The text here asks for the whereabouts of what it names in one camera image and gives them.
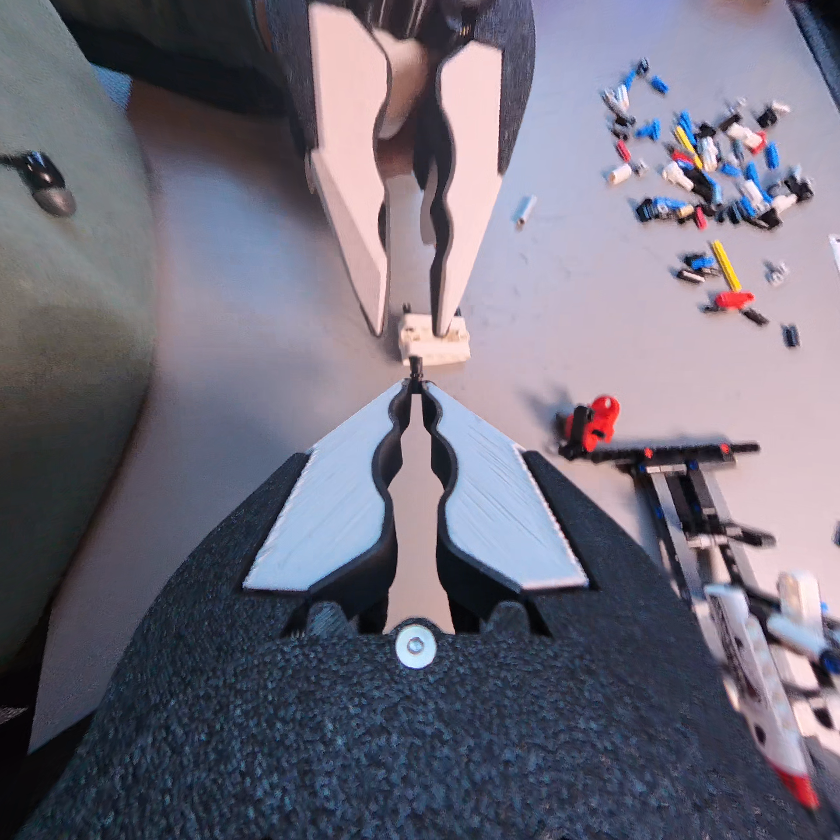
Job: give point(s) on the red toy liftarm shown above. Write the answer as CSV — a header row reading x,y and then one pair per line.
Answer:
x,y
733,299

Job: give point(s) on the white curved toy panel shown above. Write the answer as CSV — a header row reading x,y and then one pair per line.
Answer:
x,y
426,348

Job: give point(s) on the red toy brick piece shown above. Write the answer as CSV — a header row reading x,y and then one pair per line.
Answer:
x,y
600,420

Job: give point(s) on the white printed sheet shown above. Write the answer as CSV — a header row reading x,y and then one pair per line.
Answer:
x,y
835,253

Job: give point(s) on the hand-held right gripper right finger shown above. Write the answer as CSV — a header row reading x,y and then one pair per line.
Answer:
x,y
505,518

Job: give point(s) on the blue toy pin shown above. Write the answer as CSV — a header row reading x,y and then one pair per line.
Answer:
x,y
702,262

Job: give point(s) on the pale toy tube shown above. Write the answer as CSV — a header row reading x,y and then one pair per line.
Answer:
x,y
526,211

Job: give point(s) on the person's left hand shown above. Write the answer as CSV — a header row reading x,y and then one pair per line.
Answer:
x,y
397,161

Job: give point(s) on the yellow toy axle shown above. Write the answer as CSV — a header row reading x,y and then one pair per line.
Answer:
x,y
726,266

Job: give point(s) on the black toy connector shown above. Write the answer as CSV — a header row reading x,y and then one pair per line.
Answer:
x,y
690,276

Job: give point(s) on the grey toy bush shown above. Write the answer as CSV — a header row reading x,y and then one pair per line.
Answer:
x,y
775,273

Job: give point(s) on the black white toy brick model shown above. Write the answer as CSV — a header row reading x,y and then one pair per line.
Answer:
x,y
689,453

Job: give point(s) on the short black toy piece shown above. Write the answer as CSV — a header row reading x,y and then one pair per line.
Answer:
x,y
791,335

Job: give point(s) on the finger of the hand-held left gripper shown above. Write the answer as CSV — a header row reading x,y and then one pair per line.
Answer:
x,y
344,131
476,131

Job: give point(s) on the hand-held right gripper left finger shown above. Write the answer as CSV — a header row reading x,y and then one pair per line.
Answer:
x,y
321,518

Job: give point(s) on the pile of small toy pieces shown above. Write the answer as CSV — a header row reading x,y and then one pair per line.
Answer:
x,y
709,170

